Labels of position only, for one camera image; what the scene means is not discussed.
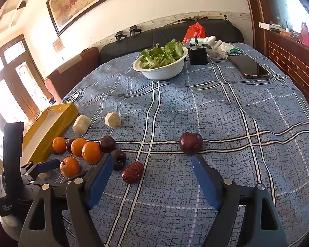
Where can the person's left hand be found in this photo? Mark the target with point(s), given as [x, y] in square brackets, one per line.
[9, 225]

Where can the brown wooden cabinet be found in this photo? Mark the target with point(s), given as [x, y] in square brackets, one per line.
[285, 56]

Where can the small framed wall notice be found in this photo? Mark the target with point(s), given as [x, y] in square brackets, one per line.
[58, 45]

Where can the red plastic bag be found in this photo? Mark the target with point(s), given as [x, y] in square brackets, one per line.
[194, 32]

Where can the black box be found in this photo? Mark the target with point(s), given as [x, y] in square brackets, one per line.
[197, 56]

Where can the large dark red plum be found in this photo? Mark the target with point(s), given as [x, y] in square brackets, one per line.
[191, 143]

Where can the red bottle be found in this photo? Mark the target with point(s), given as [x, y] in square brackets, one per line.
[305, 34]

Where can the black clamp device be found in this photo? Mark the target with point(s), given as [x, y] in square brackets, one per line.
[119, 36]
[134, 29]

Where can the blue plaid blanket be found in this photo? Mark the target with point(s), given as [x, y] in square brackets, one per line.
[195, 108]

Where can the reddish brown armchair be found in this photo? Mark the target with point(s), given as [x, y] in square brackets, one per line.
[72, 74]

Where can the white bowl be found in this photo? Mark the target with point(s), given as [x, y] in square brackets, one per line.
[162, 72]

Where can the white and green glove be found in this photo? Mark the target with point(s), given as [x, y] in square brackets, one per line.
[231, 49]

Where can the green lettuce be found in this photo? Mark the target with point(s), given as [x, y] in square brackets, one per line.
[161, 54]

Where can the dark purple plum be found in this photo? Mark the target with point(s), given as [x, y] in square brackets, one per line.
[69, 145]
[107, 144]
[119, 159]

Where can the red jujube date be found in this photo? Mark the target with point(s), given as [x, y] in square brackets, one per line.
[132, 172]

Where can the black sofa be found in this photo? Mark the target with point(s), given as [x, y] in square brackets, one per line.
[157, 34]

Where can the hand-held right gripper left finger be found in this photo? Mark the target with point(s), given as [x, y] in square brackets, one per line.
[100, 182]

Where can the faceted peeled white fruit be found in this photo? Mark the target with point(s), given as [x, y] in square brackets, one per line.
[112, 120]

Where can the wooden glass door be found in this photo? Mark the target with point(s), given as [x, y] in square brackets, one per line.
[15, 77]

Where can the small peeled white fruit piece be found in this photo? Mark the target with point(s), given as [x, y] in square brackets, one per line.
[45, 175]

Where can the round peeled white fruit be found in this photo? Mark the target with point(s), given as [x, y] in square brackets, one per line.
[81, 124]

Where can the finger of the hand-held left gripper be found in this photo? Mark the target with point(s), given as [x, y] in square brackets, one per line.
[49, 165]

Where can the yellow cardboard box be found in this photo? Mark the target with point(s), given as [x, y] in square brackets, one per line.
[49, 139]

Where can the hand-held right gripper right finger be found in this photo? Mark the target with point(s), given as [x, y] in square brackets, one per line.
[206, 182]

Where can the black smartphone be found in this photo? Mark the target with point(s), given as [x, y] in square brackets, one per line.
[248, 67]

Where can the framed wall painting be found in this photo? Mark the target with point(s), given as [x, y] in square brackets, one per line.
[87, 2]

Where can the orange tangerine with stem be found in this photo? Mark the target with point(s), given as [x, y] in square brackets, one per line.
[70, 167]

